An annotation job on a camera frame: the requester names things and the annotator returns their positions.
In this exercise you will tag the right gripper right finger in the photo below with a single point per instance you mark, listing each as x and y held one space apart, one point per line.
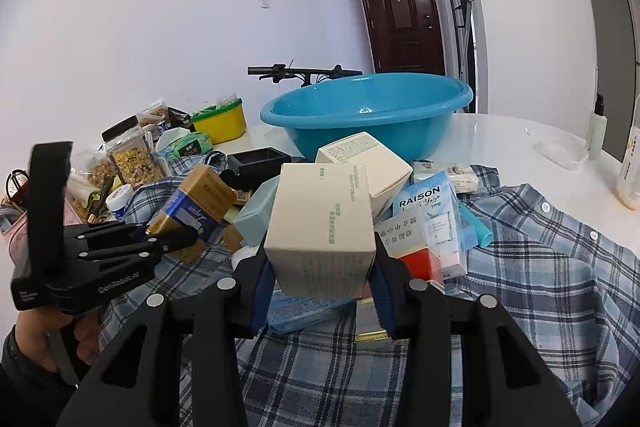
415 310

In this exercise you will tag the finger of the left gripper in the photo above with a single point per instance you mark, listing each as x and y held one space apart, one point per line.
173 241

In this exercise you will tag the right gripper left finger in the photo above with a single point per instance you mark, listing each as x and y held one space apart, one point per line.
233 308

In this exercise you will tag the gold blue cigarette carton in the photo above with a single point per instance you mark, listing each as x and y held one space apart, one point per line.
200 202

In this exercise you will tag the black rectangular box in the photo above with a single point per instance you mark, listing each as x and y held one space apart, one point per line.
248 170

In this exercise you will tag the white cube box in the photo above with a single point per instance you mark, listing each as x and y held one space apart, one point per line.
387 173

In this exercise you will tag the person's left hand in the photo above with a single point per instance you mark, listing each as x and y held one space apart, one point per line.
33 329

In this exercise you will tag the white jar blue label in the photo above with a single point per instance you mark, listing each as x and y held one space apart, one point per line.
119 199

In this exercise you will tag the red white cigarette pack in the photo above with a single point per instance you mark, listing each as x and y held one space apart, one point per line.
404 238

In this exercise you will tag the pale green box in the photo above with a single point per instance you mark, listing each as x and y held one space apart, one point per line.
252 222

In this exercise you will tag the clear cereal container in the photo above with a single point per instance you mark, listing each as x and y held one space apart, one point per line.
125 144

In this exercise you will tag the teal tube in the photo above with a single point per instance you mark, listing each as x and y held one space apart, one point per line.
483 235

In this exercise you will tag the green Face tissue pack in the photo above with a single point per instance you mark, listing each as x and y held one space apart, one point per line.
192 144

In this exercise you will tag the blue Raison box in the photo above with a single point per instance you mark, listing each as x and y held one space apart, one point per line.
449 236

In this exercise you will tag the snack bag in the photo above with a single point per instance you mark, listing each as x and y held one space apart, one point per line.
155 119

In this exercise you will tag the yellow tub green lid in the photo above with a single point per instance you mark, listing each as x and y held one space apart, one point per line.
221 123

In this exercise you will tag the white silver box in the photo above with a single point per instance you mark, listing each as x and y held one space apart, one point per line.
463 178

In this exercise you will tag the blue plaid shirt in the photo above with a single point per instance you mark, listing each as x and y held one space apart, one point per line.
544 332

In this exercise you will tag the blue plastic basin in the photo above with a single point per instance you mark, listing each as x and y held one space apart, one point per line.
408 112

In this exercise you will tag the black bicycle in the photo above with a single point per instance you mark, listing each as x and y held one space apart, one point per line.
306 76

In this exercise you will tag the clear plastic tray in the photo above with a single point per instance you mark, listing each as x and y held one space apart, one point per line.
566 153

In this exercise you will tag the white bottle yellow label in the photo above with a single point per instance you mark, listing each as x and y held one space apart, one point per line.
628 182

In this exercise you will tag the white bottle black pump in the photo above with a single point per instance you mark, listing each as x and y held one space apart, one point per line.
596 129

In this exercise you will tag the dark brown door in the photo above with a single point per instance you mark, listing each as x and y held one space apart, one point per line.
405 36

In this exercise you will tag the wall light switch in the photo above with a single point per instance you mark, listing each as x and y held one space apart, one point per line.
263 1

